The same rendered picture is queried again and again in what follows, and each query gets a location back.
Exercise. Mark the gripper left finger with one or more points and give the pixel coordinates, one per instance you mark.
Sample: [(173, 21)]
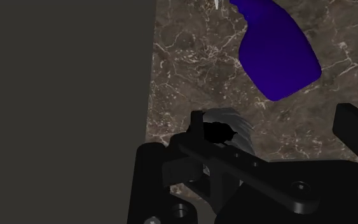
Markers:
[(197, 155)]

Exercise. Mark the white pointed object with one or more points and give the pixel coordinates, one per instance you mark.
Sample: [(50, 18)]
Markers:
[(217, 3)]

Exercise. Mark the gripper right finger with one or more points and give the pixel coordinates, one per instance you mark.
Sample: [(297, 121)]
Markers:
[(355, 133)]

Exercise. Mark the blue spray bottle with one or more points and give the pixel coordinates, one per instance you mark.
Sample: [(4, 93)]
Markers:
[(274, 52)]

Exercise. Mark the grey ribbed cup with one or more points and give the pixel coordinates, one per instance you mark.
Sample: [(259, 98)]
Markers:
[(237, 127)]

